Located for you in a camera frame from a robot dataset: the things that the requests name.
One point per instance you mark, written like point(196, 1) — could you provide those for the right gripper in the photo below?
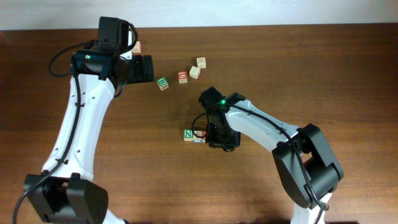
point(234, 140)

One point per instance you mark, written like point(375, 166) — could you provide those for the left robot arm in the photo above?
point(64, 191)

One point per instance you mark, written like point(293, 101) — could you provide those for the plain block far top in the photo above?
point(201, 62)

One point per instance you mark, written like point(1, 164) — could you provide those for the plain tilted wooden block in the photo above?
point(194, 72)

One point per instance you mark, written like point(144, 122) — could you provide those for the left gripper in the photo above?
point(140, 76)

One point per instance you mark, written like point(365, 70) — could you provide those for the far left plain wooden block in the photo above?
point(137, 48)

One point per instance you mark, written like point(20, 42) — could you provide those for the green B letter block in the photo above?
point(163, 83)

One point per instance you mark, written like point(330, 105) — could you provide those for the red U letter block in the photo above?
point(182, 77)

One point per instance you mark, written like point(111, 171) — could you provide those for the picture block blue side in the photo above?
point(198, 137)

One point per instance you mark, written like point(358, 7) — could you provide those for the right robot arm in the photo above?
point(308, 168)

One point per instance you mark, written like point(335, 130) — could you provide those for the green N letter block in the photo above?
point(188, 135)

